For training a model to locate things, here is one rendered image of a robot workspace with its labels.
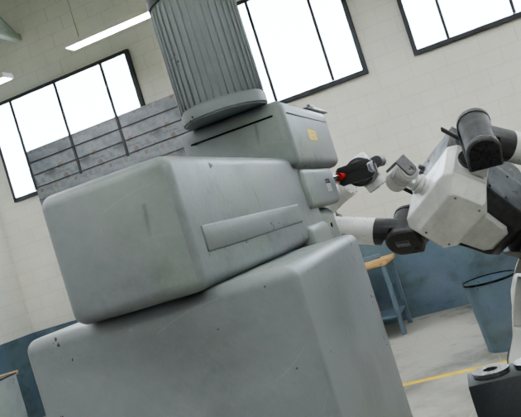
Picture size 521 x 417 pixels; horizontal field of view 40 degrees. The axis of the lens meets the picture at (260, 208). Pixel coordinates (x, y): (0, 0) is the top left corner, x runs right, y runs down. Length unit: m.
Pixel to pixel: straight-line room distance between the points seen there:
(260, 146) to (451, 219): 0.75
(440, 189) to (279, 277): 1.20
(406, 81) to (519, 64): 1.35
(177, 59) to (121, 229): 0.67
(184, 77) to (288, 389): 0.82
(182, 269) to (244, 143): 0.69
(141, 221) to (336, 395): 0.36
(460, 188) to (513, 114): 7.23
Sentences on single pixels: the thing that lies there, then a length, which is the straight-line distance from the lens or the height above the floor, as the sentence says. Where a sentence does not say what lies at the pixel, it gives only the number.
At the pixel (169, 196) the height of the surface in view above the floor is 1.70.
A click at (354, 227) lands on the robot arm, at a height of 1.54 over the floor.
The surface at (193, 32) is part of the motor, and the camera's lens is 1.61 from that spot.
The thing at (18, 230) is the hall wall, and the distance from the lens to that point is 11.57.
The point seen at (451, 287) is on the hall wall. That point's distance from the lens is 9.44.
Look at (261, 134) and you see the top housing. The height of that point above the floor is 1.82.
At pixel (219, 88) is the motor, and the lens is 1.58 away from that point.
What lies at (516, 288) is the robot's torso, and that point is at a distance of 2.38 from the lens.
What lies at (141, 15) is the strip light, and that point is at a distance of 8.37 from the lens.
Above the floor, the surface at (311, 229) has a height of 1.59.
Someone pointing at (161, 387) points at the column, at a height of 1.44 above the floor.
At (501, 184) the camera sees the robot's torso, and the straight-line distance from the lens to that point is 2.23.
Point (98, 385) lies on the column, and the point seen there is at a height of 1.47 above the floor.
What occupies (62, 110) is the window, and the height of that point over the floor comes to 4.17.
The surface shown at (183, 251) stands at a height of 1.62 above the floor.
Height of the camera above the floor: 1.61
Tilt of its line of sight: 2 degrees up
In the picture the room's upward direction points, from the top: 17 degrees counter-clockwise
